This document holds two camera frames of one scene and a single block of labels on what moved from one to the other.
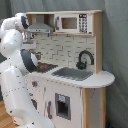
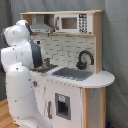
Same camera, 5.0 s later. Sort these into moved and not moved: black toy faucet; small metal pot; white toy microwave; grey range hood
Moved: small metal pot
Not moved: grey range hood; black toy faucet; white toy microwave
